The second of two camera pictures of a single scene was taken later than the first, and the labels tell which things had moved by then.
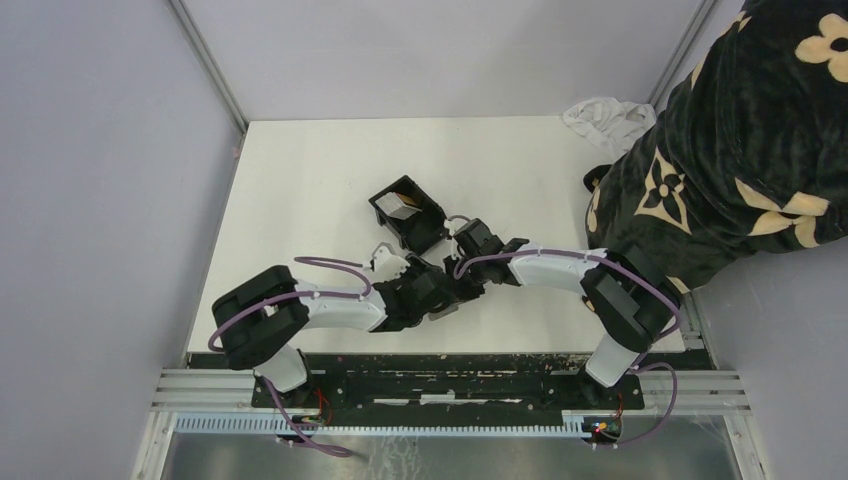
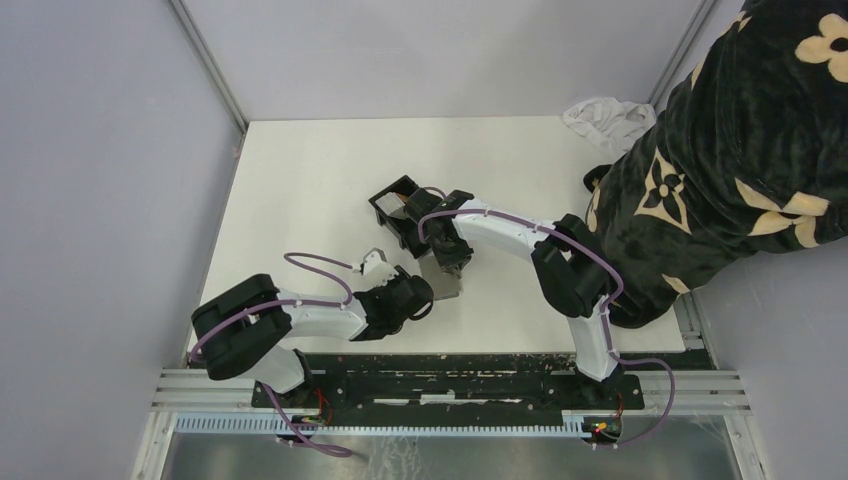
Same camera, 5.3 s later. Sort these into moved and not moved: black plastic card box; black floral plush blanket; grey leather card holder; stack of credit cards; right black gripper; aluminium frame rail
Moved: right black gripper; grey leather card holder
Not moved: black plastic card box; aluminium frame rail; stack of credit cards; black floral plush blanket
